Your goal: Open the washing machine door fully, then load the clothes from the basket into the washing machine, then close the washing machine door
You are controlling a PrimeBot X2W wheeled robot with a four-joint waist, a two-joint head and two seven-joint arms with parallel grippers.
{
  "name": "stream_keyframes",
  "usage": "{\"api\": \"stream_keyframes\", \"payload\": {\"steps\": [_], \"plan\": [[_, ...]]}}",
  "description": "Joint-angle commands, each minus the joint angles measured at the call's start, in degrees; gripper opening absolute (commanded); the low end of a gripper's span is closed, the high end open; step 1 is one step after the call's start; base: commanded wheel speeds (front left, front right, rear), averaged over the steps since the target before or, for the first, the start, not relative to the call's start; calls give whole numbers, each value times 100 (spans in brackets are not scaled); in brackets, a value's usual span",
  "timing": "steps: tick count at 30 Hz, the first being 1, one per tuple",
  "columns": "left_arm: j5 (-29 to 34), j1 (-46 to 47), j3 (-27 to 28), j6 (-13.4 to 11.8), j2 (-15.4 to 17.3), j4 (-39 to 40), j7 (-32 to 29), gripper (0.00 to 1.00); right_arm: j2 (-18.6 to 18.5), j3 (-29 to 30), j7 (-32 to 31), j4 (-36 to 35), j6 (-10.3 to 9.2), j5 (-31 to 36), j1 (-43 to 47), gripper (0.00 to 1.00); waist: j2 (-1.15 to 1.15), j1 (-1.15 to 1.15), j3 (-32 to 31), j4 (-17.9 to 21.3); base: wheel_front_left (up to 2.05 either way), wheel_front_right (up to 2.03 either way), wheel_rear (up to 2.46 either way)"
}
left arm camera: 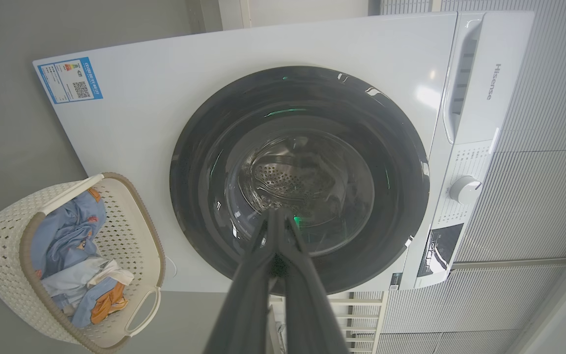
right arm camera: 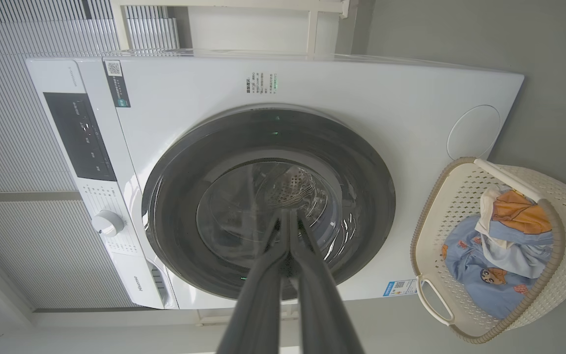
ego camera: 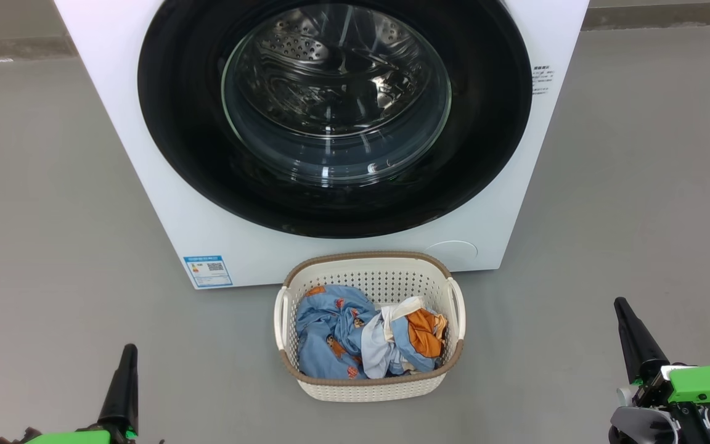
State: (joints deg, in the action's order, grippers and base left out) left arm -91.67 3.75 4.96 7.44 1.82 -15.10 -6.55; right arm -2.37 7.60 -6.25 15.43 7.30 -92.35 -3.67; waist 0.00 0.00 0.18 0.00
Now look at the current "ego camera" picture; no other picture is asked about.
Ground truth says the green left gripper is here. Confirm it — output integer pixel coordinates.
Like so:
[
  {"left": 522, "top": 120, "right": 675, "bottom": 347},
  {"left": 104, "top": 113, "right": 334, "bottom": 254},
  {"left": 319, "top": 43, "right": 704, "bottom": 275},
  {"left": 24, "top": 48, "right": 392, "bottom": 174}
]
[{"left": 22, "top": 343, "right": 140, "bottom": 444}]

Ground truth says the blue garment with orange bears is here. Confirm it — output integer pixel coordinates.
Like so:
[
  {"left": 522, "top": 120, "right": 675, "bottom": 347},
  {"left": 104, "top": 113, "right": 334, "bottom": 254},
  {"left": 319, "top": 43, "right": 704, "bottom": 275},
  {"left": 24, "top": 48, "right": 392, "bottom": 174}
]
[{"left": 296, "top": 285, "right": 382, "bottom": 379}]

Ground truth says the blue garment with cream lining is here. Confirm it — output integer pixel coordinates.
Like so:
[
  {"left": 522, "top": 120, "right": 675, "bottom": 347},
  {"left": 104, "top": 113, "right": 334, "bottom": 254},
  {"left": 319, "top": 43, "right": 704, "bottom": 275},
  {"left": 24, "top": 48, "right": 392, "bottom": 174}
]
[{"left": 361, "top": 296, "right": 449, "bottom": 378}]

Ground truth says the black round glass washer door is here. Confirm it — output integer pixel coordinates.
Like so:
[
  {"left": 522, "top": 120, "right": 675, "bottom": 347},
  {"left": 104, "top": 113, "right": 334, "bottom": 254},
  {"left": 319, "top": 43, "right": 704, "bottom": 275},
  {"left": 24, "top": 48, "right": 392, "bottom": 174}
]
[{"left": 137, "top": 0, "right": 533, "bottom": 239}]

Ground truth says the white front-load washing machine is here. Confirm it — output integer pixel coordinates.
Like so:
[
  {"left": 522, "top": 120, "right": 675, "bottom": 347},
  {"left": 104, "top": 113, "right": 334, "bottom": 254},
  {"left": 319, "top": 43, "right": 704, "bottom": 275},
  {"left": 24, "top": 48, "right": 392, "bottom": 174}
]
[{"left": 53, "top": 0, "right": 590, "bottom": 290}]

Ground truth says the perforated steel washer drum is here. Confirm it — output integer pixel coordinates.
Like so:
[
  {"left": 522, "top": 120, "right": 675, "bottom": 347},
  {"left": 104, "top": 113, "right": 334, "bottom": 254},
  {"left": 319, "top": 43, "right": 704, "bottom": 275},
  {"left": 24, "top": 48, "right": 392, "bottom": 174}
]
[{"left": 226, "top": 3, "right": 451, "bottom": 179}]

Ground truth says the blue energy label sticker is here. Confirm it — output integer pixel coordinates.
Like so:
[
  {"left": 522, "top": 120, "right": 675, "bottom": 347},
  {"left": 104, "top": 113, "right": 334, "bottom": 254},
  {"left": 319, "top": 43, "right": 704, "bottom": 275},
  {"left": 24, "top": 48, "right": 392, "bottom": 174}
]
[{"left": 184, "top": 255, "right": 234, "bottom": 289}]

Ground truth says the cream perforated laundry basket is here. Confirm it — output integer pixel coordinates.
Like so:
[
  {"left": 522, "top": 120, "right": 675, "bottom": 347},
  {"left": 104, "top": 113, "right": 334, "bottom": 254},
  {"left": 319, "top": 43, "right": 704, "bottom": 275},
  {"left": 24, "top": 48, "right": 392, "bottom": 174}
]
[{"left": 274, "top": 251, "right": 467, "bottom": 403}]

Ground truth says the white text sticker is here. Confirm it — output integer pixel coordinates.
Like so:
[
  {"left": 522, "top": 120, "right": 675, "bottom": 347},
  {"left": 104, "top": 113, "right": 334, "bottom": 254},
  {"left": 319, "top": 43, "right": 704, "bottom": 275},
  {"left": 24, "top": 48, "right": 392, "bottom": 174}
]
[{"left": 532, "top": 64, "right": 556, "bottom": 95}]

